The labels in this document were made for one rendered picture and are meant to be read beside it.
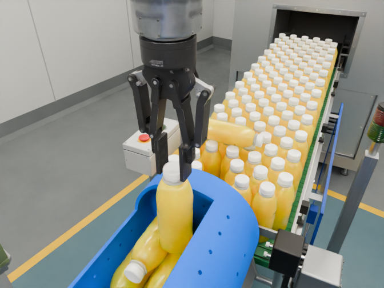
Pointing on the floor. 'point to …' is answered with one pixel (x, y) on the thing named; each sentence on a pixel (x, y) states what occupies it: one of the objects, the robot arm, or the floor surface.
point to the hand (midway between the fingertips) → (173, 157)
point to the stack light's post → (352, 200)
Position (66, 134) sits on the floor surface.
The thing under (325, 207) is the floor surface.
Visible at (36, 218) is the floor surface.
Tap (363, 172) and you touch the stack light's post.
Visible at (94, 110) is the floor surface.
